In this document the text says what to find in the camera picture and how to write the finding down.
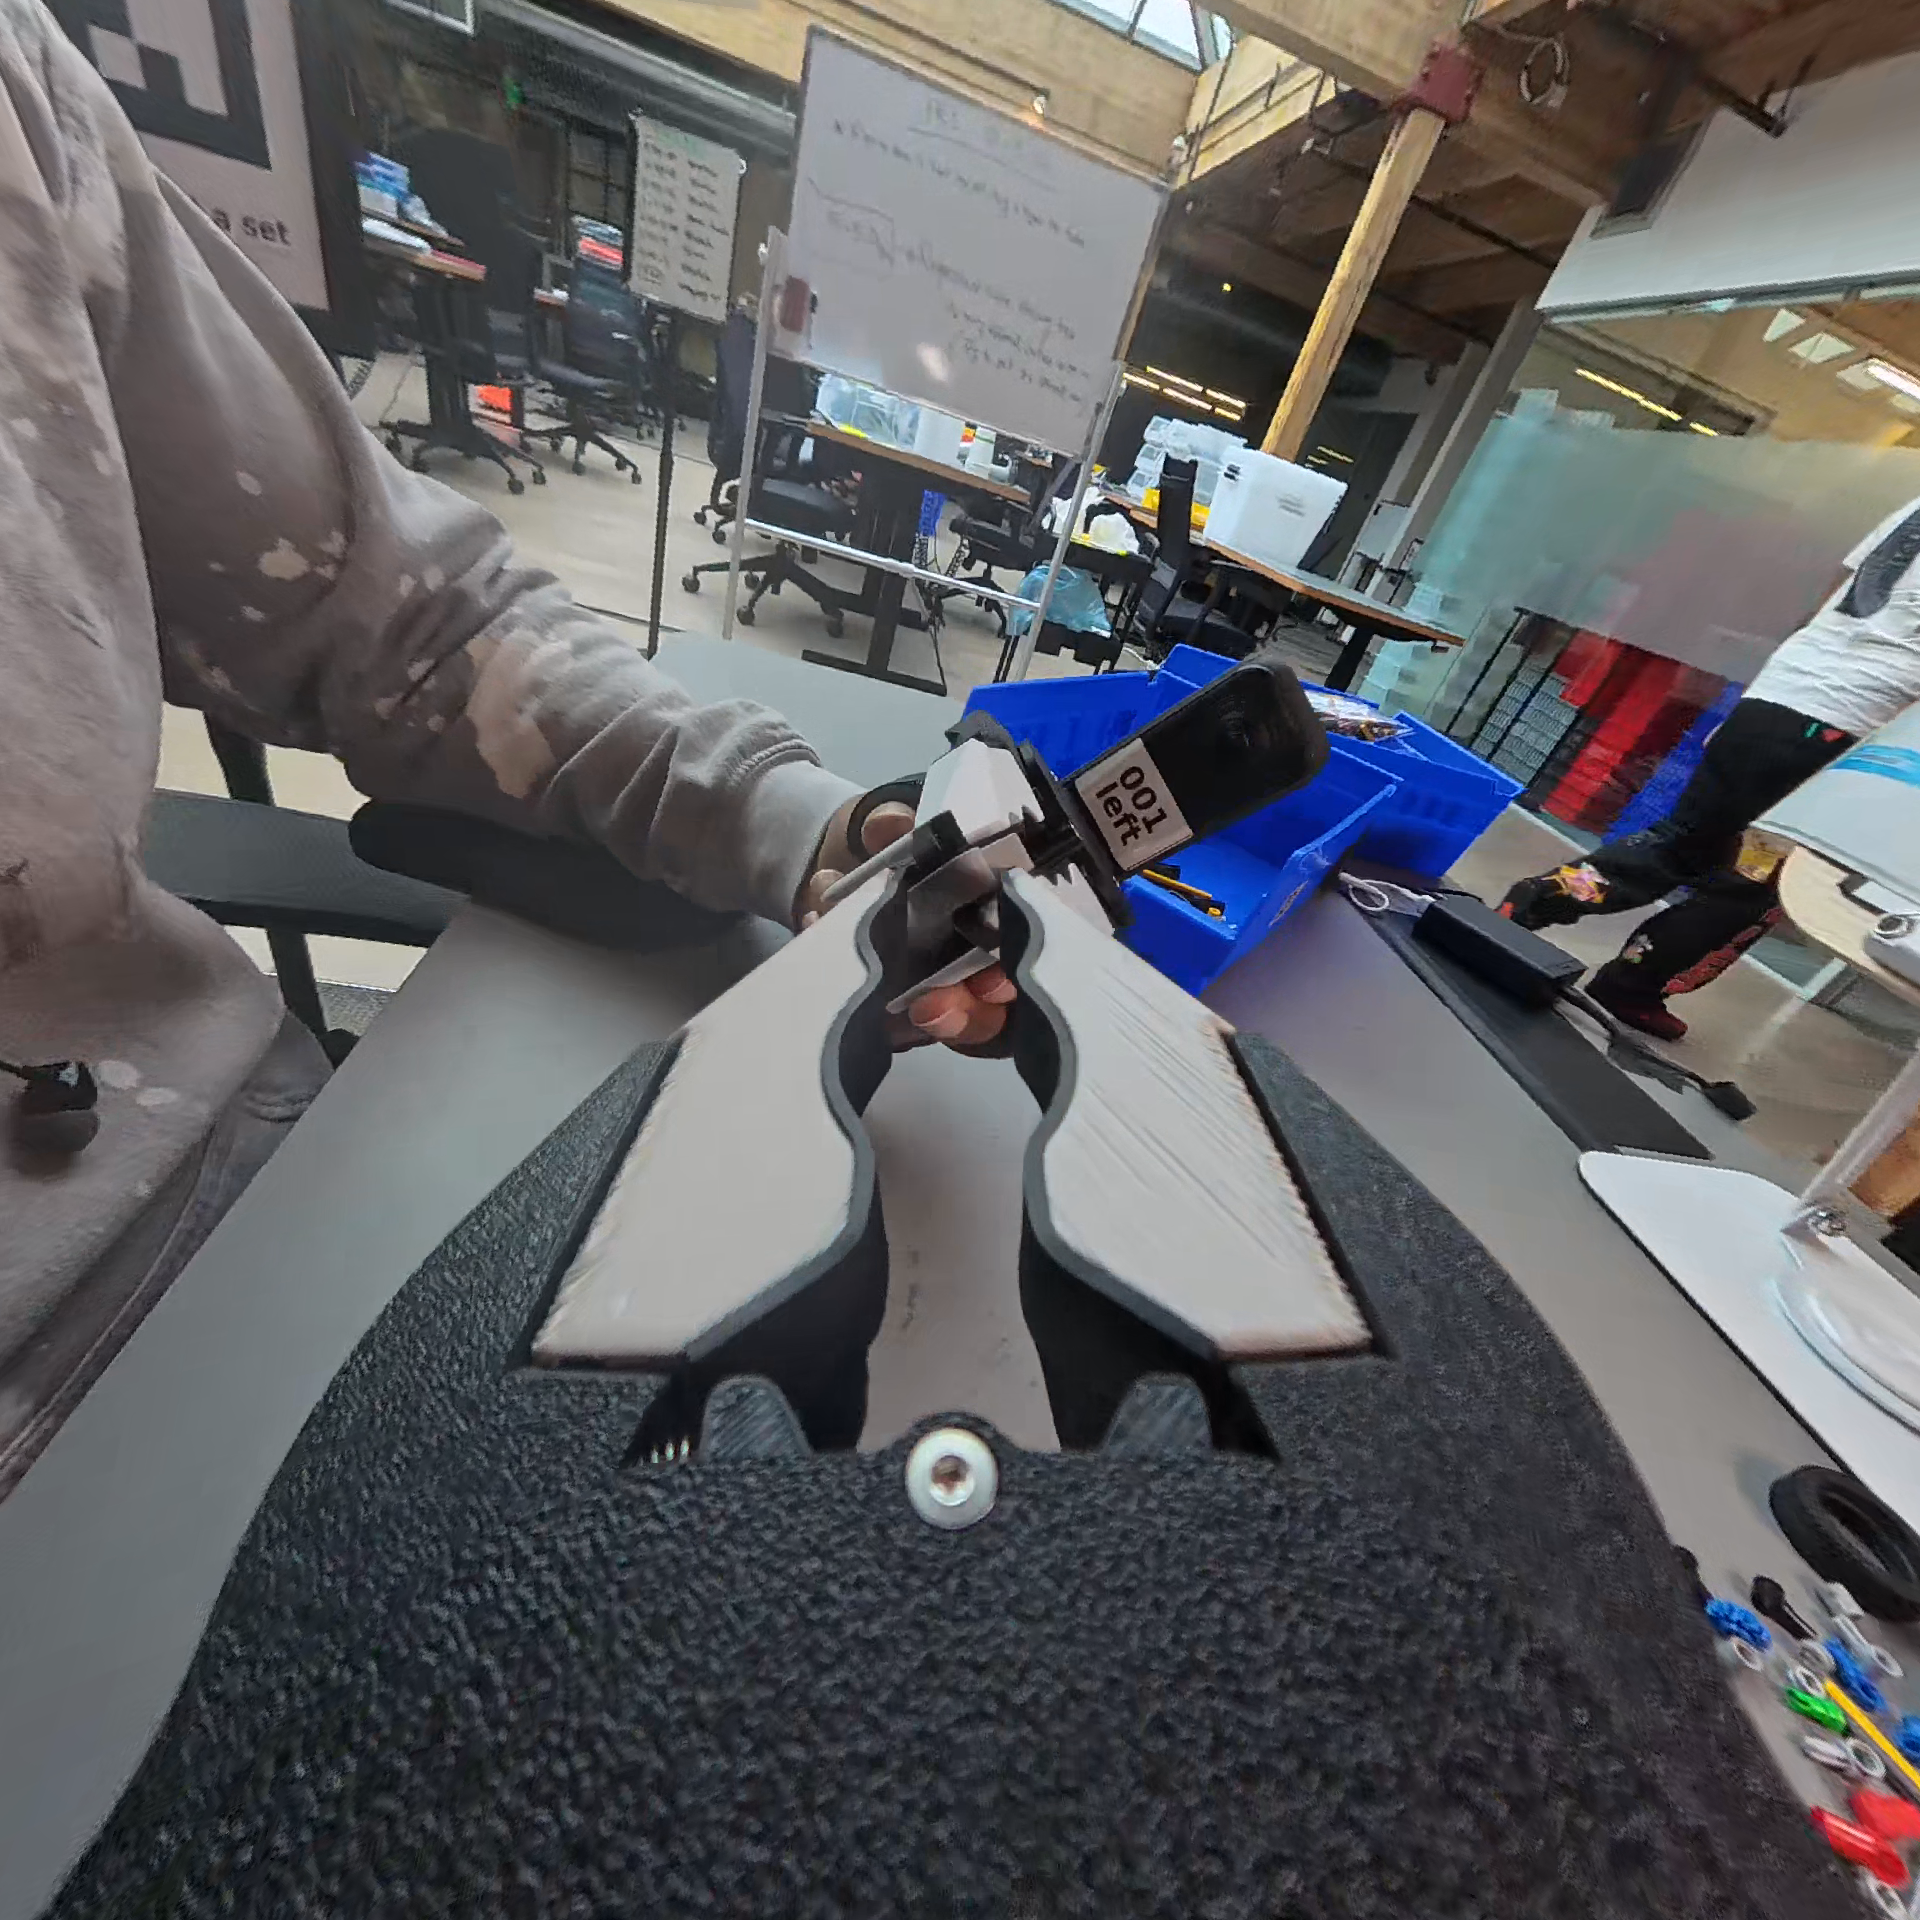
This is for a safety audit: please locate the person's torso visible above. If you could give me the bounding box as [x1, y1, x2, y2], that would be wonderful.
[0, 0, 452, 1502]

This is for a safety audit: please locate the rack of red storage bins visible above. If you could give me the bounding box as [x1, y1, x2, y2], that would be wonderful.
[1478, 608, 1748, 840]

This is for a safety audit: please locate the black chair armrest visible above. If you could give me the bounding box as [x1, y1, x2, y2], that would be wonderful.
[142, 720, 753, 1037]

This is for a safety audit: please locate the cluster of mixed small parts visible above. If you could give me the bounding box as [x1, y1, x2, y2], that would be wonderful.
[1703, 1575, 1920, 1898]

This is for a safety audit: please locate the black office chair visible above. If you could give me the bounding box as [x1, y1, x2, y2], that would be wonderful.
[382, 256, 550, 496]
[526, 256, 647, 479]
[682, 315, 849, 639]

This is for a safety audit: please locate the black power cable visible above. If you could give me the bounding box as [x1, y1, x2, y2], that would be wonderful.
[1560, 982, 1758, 1125]

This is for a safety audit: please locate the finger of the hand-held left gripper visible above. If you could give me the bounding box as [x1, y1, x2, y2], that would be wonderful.
[886, 865, 1008, 1014]
[816, 738, 1047, 910]

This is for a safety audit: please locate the teal plastic bag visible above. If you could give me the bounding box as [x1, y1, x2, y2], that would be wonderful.
[1017, 561, 1116, 639]

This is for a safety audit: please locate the white book stand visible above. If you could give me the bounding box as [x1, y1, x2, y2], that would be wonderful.
[1577, 838, 1920, 1441]

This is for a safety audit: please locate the blue plastic bin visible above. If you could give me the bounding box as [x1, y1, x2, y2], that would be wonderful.
[960, 667, 1403, 999]
[1162, 641, 1524, 879]

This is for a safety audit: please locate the black power adapter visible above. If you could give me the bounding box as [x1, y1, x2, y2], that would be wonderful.
[1411, 886, 1588, 1009]

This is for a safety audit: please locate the grey desk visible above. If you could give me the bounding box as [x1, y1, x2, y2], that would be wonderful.
[0, 637, 1920, 1920]

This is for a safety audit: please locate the wooden top table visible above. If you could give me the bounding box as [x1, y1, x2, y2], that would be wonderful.
[1102, 486, 1466, 691]

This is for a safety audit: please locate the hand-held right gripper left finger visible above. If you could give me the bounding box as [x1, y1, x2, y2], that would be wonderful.
[532, 877, 905, 1451]

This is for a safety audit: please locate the building instruction booklet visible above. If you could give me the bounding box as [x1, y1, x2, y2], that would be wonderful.
[1755, 742, 1920, 903]

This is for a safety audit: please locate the person's left hand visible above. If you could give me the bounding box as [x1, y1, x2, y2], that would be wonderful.
[795, 799, 1024, 1063]

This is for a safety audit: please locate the whiteboard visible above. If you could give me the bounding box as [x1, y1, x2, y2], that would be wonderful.
[780, 27, 1172, 459]

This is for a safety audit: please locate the white marker sign board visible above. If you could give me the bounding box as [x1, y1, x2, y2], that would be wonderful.
[59, 0, 336, 318]

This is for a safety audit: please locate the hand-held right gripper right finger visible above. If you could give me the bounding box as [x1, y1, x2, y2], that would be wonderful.
[996, 873, 1374, 1451]

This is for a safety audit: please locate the person's left forearm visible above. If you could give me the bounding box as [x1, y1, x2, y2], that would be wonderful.
[256, 496, 859, 928]

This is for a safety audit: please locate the black rubber toy tire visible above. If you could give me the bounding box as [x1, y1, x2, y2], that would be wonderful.
[1768, 1467, 1920, 1625]

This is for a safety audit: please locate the black desk cable channel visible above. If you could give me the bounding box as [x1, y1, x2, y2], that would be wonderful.
[1352, 885, 1712, 1160]

